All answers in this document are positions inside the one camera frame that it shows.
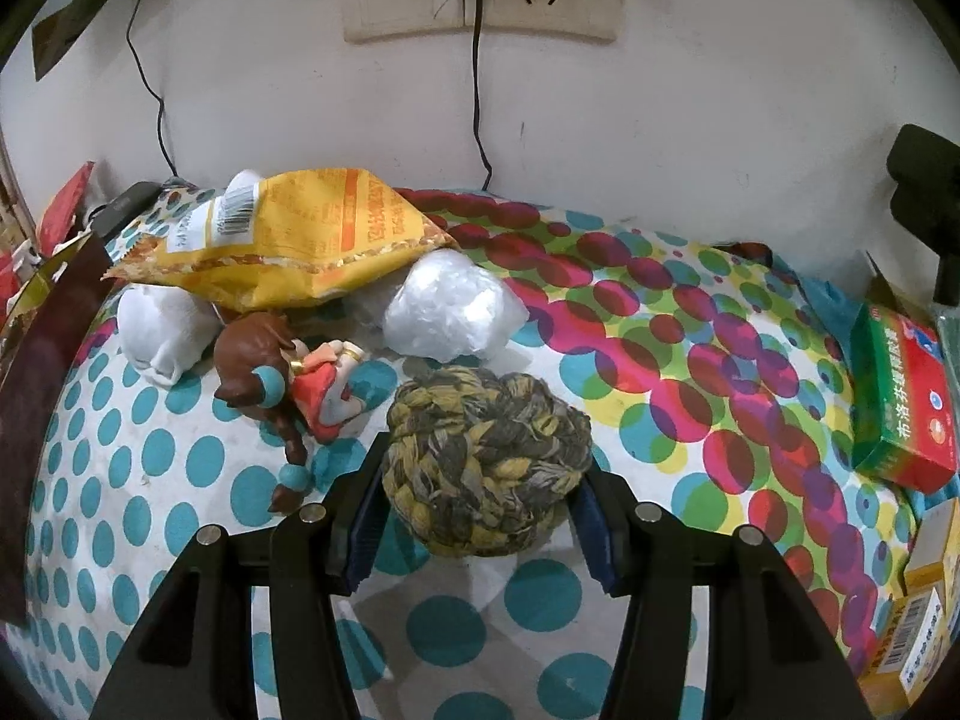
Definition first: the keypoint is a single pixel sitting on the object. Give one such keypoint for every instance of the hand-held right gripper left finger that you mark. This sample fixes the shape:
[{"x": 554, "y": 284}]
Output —
[{"x": 361, "y": 525}]

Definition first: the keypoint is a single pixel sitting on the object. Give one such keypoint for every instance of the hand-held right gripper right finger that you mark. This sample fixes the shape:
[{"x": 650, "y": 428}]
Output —
[{"x": 598, "y": 536}]

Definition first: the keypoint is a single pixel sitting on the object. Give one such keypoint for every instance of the brown patterned sock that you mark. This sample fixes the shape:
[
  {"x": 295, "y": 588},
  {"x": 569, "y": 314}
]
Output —
[{"x": 480, "y": 457}]

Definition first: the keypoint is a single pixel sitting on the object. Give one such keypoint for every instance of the white plastic bag ball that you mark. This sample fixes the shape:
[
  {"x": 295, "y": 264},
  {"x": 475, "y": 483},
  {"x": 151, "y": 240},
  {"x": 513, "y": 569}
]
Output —
[{"x": 450, "y": 307}]

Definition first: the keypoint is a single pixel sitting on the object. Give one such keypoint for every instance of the white sock bundle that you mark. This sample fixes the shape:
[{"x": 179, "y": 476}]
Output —
[{"x": 157, "y": 330}]

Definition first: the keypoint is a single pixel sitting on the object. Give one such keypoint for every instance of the yellow snack bag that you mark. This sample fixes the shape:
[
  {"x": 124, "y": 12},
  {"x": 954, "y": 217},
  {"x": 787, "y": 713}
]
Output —
[{"x": 315, "y": 232}]

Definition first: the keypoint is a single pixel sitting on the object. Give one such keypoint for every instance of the polka dot tablecloth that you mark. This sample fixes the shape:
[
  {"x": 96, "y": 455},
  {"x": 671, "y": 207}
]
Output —
[{"x": 675, "y": 360}]

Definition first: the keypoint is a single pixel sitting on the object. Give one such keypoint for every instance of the teal cloth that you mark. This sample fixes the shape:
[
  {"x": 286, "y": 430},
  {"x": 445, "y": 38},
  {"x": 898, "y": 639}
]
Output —
[{"x": 825, "y": 311}]

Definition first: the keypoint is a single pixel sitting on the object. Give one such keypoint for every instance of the yellow barcode medicine box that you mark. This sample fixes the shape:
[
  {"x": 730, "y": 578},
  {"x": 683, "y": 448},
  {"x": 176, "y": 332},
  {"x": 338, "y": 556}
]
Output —
[{"x": 907, "y": 641}]

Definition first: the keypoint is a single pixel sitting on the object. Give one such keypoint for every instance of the green and red medicine box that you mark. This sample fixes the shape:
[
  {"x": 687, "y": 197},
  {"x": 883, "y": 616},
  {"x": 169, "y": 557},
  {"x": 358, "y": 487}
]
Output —
[{"x": 907, "y": 405}]

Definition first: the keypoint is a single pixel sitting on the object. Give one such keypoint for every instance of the white rolled sock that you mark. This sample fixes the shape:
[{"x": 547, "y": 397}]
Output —
[{"x": 241, "y": 184}]

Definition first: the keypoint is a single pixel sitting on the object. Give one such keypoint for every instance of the black router box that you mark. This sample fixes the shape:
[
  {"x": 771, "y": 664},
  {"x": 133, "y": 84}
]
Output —
[{"x": 124, "y": 208}]

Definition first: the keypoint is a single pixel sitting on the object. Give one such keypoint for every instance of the flat red gift bag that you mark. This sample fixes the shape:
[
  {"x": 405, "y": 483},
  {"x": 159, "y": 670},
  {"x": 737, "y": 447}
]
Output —
[{"x": 67, "y": 202}]

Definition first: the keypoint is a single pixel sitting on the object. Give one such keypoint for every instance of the black stand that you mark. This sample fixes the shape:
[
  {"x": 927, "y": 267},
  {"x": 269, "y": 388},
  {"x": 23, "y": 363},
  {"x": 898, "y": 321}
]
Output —
[{"x": 926, "y": 187}]

